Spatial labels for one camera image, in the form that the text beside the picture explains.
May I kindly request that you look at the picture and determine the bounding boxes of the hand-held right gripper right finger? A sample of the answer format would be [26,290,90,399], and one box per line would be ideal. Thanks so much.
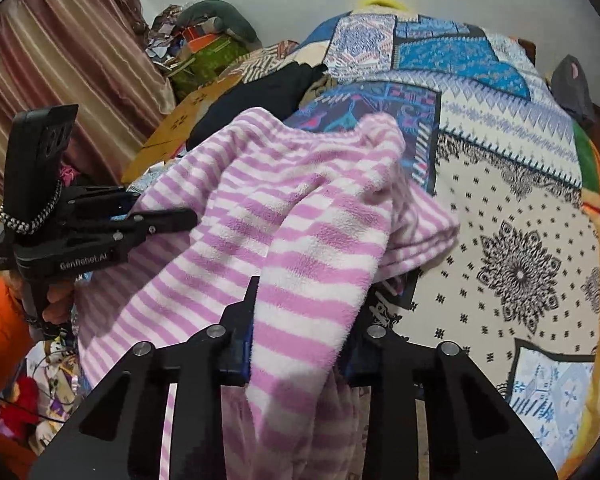
[342,324,558,480]

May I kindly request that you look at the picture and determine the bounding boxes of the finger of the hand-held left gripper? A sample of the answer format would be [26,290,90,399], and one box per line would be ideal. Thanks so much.
[70,208,199,257]
[67,185,142,219]

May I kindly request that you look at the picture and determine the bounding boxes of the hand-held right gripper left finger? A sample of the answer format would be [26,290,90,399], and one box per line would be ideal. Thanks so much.
[30,275,261,480]

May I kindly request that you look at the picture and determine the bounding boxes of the pink striped towel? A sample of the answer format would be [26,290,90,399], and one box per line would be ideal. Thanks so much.
[75,107,461,480]

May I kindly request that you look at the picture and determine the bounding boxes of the person's left forearm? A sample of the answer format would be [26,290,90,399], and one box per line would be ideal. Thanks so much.
[0,277,38,396]

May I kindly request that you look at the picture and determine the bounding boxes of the person's left hand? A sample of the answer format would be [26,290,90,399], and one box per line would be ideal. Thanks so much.
[45,284,75,327]

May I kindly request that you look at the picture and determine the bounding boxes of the wooden lap desk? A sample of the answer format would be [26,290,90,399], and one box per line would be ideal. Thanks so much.
[120,80,241,183]

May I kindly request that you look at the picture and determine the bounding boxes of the striped brown curtain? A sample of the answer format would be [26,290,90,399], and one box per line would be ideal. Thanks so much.
[0,0,176,201]

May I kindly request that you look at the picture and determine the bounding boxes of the black folded clothing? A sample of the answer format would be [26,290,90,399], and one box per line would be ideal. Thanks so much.
[187,62,328,153]

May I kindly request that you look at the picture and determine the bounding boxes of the green storage bag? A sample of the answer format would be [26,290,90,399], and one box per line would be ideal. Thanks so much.
[167,35,251,101]

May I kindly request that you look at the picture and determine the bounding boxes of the white floral sheet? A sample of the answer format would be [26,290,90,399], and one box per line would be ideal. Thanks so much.
[25,335,86,456]

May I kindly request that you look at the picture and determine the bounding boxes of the orange striped sheet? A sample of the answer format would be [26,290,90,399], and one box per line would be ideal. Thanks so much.
[225,40,301,86]

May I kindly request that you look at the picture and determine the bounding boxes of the olive folded cloth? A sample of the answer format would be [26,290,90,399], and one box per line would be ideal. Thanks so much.
[302,76,337,108]

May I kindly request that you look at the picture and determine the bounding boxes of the grey plush pillow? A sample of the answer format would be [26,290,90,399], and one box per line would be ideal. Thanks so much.
[180,0,258,43]

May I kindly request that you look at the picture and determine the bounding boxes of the red cloth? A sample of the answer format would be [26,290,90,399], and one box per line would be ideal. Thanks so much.
[0,375,40,428]

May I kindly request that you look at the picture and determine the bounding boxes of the patchwork blanket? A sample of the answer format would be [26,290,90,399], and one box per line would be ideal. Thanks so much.
[130,7,600,480]

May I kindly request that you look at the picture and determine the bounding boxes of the grey bag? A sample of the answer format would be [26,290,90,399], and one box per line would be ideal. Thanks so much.
[550,55,596,131]

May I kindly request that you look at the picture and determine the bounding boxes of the wooden bed frame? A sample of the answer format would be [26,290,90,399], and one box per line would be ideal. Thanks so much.
[517,36,538,68]

